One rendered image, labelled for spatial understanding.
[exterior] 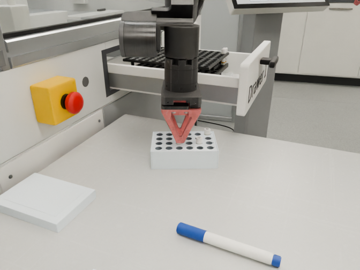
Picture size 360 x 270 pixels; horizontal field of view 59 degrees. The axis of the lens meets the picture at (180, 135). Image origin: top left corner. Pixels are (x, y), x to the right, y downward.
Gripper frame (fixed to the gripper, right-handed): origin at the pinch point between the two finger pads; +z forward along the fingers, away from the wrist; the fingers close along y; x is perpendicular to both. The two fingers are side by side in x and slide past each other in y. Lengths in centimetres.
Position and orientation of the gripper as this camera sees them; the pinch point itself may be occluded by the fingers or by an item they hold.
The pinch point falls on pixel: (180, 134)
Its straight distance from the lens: 59.2
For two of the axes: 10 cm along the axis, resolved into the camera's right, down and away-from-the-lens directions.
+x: 10.0, 0.0, 0.3
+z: -0.2, 9.0, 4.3
